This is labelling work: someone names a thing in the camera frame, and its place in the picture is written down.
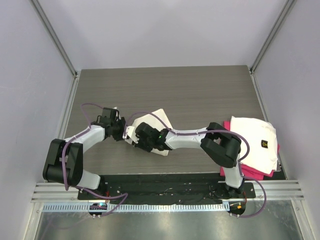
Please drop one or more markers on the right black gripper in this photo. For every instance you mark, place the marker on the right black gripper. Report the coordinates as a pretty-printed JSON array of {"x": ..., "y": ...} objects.
[{"x": 149, "y": 149}]

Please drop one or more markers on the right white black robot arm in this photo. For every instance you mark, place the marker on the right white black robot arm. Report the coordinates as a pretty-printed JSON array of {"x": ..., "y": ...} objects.
[{"x": 224, "y": 147}]

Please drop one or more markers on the pink folded cloth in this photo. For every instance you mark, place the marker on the pink folded cloth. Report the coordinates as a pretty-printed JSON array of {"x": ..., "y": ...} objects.
[{"x": 247, "y": 170}]

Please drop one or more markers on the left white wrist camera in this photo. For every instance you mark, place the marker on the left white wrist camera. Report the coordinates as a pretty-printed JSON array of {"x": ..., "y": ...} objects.
[{"x": 117, "y": 113}]

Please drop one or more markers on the white folded cloth with logo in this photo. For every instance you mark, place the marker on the white folded cloth with logo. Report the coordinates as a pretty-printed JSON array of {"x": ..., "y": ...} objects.
[{"x": 263, "y": 144}]

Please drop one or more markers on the white slotted cable duct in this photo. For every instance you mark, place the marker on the white slotted cable duct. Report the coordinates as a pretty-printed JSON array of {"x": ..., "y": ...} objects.
[{"x": 97, "y": 207}]

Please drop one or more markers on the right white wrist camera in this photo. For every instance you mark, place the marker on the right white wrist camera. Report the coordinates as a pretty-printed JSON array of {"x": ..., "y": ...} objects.
[{"x": 129, "y": 135}]

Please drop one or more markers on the right aluminium frame post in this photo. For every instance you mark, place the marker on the right aluminium frame post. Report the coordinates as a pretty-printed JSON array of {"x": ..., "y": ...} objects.
[{"x": 284, "y": 13}]

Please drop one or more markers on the left aluminium frame post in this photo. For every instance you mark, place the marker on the left aluminium frame post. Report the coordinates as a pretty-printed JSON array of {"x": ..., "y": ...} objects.
[{"x": 54, "y": 37}]

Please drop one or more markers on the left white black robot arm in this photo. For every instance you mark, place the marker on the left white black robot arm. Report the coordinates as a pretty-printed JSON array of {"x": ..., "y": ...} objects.
[{"x": 65, "y": 158}]

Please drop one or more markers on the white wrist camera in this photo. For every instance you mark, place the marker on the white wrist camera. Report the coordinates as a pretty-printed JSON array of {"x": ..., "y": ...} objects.
[
  {"x": 129, "y": 135},
  {"x": 117, "y": 113}
]

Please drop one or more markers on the white cloth napkin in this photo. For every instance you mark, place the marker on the white cloth napkin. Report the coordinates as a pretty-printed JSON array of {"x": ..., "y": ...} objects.
[{"x": 156, "y": 119}]

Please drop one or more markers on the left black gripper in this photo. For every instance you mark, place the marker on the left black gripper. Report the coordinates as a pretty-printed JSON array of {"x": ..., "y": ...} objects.
[{"x": 122, "y": 123}]

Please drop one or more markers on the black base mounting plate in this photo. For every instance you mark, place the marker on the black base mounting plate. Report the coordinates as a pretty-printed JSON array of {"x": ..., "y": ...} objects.
[{"x": 172, "y": 189}]

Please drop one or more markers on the aluminium frame post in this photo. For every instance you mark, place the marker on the aluminium frame post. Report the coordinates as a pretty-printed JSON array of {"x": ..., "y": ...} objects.
[
  {"x": 284, "y": 13},
  {"x": 54, "y": 37}
]

